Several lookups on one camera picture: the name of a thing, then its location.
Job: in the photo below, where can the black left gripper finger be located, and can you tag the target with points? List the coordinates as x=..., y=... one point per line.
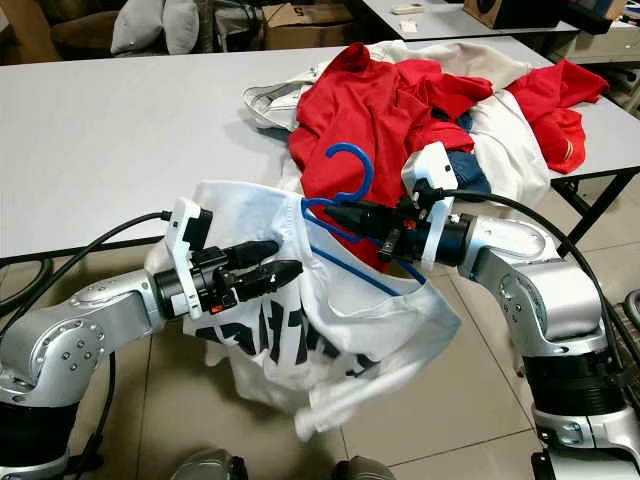
x=275, y=278
x=255, y=253

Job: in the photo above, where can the white shirt with dark print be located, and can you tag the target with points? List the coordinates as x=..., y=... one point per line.
x=350, y=310

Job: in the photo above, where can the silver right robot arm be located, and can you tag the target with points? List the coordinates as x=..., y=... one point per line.
x=530, y=290

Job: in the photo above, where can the blue denim garment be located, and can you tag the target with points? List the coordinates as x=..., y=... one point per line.
x=468, y=172

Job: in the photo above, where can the large plain red shirt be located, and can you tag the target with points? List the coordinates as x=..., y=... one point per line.
x=380, y=110

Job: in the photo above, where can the beige jacket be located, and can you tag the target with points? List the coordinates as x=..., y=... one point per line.
x=265, y=100

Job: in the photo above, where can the open brown cardboard box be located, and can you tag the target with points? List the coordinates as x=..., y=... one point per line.
x=305, y=30

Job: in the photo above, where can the small plain red shirt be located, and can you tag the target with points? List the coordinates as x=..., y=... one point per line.
x=555, y=100

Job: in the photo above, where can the beige remote control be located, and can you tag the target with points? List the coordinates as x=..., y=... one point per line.
x=407, y=9

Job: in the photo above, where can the grey right robot leg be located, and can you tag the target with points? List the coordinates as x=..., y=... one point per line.
x=365, y=470

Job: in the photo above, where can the grey pillow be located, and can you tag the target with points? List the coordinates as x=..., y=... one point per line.
x=180, y=28
x=137, y=26

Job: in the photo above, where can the wooden loudspeaker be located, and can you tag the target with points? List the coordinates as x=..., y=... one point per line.
x=500, y=12

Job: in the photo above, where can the dark brown seat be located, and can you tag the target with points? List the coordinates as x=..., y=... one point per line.
x=82, y=38

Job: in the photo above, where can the black box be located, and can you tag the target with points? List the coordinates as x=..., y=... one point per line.
x=595, y=15

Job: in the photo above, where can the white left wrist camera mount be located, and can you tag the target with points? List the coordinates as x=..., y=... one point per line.
x=180, y=260

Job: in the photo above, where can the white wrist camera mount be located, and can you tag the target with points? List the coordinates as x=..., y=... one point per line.
x=180, y=260
x=428, y=165

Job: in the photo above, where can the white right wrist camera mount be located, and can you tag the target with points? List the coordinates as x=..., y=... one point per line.
x=428, y=165

